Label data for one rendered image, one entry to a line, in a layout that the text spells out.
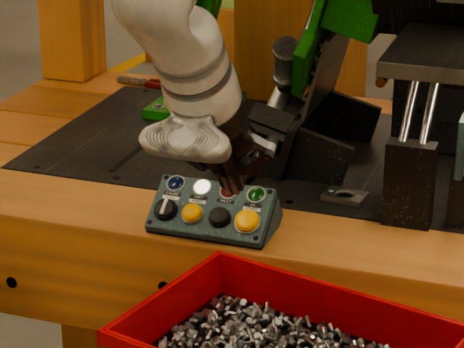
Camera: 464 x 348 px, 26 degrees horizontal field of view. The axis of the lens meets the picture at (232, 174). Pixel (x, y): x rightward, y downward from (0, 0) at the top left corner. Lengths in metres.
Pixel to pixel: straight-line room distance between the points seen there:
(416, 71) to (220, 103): 0.26
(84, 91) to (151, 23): 1.03
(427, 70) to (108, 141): 0.60
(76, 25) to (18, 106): 0.20
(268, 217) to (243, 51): 0.61
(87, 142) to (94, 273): 0.31
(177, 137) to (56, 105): 0.85
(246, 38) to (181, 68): 0.85
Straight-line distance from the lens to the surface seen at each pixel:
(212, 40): 0.92
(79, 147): 1.53
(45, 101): 1.81
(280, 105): 1.41
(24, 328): 2.85
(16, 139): 1.64
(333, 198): 1.32
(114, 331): 1.01
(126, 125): 1.61
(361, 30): 1.32
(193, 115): 0.96
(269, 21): 1.74
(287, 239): 1.22
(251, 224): 1.18
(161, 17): 0.84
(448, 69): 1.11
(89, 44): 1.92
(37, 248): 1.31
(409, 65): 1.12
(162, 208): 1.22
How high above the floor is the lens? 1.43
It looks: 22 degrees down
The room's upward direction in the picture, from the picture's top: straight up
